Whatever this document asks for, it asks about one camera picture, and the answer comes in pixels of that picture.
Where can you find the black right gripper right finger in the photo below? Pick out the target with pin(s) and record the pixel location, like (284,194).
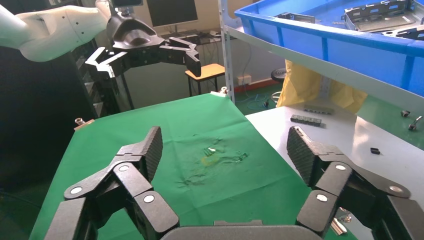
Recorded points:
(334,175)

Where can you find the black computer monitor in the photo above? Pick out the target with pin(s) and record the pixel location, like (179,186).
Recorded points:
(172,11)

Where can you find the silver binder clip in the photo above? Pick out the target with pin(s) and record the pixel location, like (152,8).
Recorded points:
(222,91)
(81,123)

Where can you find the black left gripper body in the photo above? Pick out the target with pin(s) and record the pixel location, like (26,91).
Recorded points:
(132,36)

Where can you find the chrome chair base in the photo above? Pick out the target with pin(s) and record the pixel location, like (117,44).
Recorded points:
(278,75)

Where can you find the green tablecloth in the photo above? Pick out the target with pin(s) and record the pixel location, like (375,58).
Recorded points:
(205,192)

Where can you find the yellow plastic bag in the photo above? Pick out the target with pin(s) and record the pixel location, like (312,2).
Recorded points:
(304,86)

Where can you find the white wall socket box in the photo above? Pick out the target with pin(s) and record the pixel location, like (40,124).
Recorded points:
(244,80)

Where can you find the white metal shelf rack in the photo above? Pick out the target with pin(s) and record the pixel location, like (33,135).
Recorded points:
(331,71)

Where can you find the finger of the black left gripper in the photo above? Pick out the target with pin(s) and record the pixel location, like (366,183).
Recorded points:
(190,56)
(112,64)

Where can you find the metal bracket plate with walls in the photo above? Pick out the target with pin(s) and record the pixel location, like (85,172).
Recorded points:
(381,21)
(291,16)

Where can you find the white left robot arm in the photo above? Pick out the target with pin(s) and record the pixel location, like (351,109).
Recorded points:
(56,30)

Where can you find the blue plastic bin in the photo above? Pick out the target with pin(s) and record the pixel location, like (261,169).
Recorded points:
(298,43)

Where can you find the black equipment cabinet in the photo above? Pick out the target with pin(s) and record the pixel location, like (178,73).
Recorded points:
(33,116)

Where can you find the small wooden stool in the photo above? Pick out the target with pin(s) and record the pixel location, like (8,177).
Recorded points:
(207,70)

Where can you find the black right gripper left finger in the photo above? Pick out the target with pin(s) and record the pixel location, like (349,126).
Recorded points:
(132,179)

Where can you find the cluttered office desk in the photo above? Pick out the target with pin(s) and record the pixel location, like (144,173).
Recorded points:
(212,34)

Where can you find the small black plastic part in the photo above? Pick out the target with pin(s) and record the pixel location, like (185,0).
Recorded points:
(375,151)

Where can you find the grey metal connector strip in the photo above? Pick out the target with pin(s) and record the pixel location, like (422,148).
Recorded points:
(318,109)
(306,120)

